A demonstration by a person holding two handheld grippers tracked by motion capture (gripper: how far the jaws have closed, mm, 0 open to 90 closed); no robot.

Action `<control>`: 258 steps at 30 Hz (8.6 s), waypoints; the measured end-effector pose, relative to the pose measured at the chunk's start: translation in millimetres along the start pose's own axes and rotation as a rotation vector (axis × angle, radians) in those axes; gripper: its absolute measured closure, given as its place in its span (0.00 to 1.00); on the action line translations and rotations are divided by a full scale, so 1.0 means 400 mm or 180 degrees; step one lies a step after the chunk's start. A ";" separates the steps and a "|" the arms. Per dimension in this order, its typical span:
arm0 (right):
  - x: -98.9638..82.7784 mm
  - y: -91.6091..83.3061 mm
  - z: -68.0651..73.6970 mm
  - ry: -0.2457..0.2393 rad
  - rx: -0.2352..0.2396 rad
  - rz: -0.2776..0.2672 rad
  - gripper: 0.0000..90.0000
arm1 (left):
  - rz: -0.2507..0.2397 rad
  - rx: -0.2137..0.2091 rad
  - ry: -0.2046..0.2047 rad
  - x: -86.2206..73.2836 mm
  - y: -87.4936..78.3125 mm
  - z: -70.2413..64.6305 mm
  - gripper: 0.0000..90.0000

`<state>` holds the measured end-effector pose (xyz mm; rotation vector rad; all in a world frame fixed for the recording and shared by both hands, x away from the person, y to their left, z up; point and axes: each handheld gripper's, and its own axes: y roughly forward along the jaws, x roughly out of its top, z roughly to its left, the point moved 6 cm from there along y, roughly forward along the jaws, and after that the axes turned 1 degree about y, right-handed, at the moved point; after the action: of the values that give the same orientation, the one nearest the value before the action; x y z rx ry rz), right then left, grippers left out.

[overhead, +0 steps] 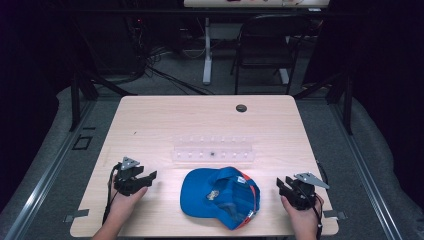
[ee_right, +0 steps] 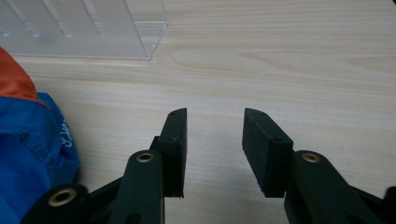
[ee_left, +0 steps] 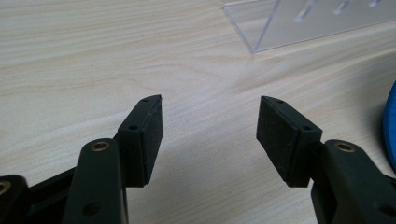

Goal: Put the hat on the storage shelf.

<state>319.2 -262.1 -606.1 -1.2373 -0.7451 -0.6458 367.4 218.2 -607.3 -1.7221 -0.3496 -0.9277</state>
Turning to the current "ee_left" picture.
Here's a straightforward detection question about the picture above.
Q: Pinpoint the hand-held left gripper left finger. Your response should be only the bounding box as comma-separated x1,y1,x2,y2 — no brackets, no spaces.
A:
61,94,163,224

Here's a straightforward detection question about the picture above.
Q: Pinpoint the blue round object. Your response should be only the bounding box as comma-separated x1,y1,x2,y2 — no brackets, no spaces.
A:
382,80,396,175

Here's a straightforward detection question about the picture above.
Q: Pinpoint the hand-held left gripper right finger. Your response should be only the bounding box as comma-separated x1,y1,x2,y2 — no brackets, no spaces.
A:
256,95,396,224

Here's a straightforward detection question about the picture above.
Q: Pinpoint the clear acrylic rack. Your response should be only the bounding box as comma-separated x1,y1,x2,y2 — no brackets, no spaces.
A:
222,0,396,54

